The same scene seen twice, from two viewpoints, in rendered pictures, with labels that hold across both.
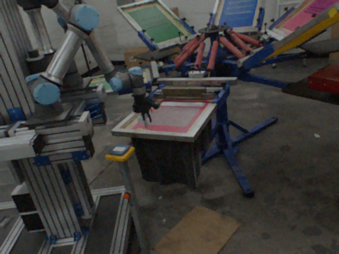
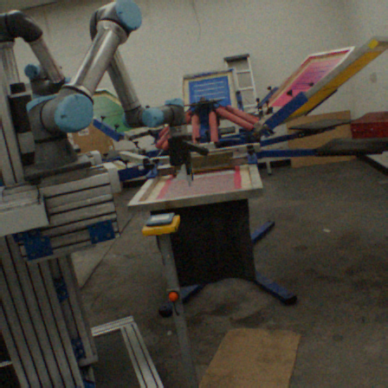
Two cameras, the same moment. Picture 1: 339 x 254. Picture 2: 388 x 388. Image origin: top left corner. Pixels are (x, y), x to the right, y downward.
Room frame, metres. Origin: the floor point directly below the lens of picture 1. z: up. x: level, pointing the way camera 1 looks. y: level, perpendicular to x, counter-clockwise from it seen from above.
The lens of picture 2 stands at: (0.22, 0.74, 1.45)
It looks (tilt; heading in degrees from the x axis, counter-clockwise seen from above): 14 degrees down; 339
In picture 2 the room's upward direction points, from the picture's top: 9 degrees counter-clockwise
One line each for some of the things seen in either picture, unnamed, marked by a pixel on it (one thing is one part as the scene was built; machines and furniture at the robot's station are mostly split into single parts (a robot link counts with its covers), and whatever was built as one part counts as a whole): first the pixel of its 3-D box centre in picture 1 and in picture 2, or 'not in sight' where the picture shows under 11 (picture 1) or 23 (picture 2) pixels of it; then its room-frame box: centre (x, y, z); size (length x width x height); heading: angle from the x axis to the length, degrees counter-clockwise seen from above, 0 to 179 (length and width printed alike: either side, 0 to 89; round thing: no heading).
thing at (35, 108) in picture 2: (40, 85); (47, 117); (1.72, 0.64, 1.42); 0.13 x 0.12 x 0.14; 26
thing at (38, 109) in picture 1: (46, 105); (54, 150); (1.72, 0.65, 1.31); 0.15 x 0.15 x 0.10
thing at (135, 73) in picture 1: (135, 77); (174, 112); (1.82, 0.14, 1.35); 0.09 x 0.08 x 0.11; 116
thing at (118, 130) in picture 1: (174, 109); (200, 178); (2.14, -0.06, 0.97); 0.79 x 0.58 x 0.04; 151
